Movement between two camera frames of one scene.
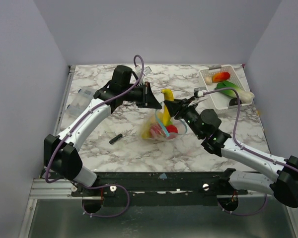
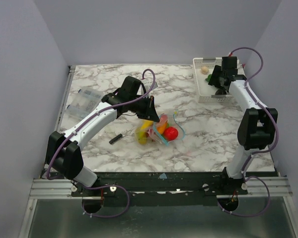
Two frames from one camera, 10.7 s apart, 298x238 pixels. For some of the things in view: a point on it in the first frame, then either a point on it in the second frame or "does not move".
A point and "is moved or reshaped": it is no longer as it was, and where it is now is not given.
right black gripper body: (181, 108) -> (215, 77)
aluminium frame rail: (40, 189) does not move
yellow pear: (146, 130) -> (141, 137)
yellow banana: (169, 95) -> (144, 124)
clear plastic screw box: (81, 98) does not move
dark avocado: (233, 101) -> (221, 92)
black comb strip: (115, 139) does not move
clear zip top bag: (162, 126) is moved or reshaped
